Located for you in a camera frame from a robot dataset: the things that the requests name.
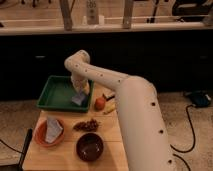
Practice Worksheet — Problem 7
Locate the small black block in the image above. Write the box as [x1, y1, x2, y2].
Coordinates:
[103, 94, 115, 101]

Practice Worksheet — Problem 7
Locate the left wooden post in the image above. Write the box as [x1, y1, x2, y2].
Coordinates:
[59, 0, 72, 31]

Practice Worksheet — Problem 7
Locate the brown grape bunch toy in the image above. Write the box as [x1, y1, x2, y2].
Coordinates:
[73, 119, 99, 132]

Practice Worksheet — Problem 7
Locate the yellow banana toy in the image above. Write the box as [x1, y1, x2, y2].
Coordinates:
[103, 104, 115, 115]

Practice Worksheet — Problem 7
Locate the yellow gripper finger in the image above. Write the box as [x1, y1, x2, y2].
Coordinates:
[83, 83, 90, 95]

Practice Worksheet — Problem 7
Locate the orange round fruit toy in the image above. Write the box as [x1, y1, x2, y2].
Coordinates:
[94, 97, 106, 111]

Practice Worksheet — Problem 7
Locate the green plastic tray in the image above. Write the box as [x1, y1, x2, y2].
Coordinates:
[37, 75, 93, 113]

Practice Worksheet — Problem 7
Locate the wooden post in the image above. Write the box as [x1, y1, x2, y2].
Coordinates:
[59, 0, 72, 31]
[122, 0, 133, 29]

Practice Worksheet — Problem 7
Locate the dark blue floor device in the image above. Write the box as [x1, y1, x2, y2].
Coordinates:
[185, 91, 211, 108]

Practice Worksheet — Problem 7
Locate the right wooden post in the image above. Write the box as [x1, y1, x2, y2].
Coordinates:
[122, 0, 133, 29]

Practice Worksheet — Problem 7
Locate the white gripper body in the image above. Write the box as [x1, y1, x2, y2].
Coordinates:
[71, 75, 88, 93]

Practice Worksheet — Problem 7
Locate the black cable on floor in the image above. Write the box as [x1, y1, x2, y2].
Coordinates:
[170, 104, 197, 171]

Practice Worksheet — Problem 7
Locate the dark brown bowl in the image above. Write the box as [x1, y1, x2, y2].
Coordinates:
[76, 133, 104, 162]

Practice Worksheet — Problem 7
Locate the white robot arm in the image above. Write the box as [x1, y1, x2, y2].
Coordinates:
[64, 50, 177, 171]

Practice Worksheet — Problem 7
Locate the black bar at table edge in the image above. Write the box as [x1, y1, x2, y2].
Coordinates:
[18, 129, 33, 171]

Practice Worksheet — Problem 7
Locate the white crumpled cloth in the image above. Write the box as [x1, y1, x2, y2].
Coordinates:
[45, 117, 63, 143]

